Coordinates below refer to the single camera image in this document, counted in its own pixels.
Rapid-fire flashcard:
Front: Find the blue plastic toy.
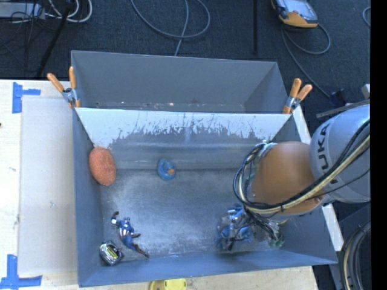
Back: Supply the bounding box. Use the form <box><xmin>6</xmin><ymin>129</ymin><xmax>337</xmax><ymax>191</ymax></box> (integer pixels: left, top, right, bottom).
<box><xmin>215</xmin><ymin>204</ymin><xmax>252</xmax><ymax>251</ymax></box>

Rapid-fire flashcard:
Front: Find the grey metal bin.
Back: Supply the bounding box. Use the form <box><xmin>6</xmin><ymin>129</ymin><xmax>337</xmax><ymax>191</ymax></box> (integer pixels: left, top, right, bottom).
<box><xmin>70</xmin><ymin>50</ymin><xmax>339</xmax><ymax>288</ymax></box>

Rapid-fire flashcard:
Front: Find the blue rubber duck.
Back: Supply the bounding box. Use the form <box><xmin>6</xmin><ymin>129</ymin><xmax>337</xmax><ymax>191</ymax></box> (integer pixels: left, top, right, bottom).
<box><xmin>156</xmin><ymin>158</ymin><xmax>178</xmax><ymax>181</ymax></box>

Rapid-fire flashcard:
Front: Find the blue superhero toy figure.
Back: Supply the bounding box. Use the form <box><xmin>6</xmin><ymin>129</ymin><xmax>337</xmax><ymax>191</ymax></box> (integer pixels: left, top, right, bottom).
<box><xmin>110</xmin><ymin>211</ymin><xmax>151</xmax><ymax>259</ymax></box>

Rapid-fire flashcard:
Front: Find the silver and yellow tape measure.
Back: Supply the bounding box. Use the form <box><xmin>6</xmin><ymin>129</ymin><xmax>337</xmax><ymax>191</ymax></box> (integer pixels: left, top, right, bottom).
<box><xmin>99</xmin><ymin>240</ymin><xmax>124</xmax><ymax>266</ymax></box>

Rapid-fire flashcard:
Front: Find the orange-brown oval scrubber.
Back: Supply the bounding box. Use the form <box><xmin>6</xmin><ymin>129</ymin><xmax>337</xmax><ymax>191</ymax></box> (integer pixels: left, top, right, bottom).
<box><xmin>88</xmin><ymin>146</ymin><xmax>117</xmax><ymax>187</ymax></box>

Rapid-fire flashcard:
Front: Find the pale wood flat board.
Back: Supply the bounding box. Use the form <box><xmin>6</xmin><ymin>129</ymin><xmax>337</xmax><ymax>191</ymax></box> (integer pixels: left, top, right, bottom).
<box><xmin>17</xmin><ymin>95</ymin><xmax>80</xmax><ymax>279</ymax></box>

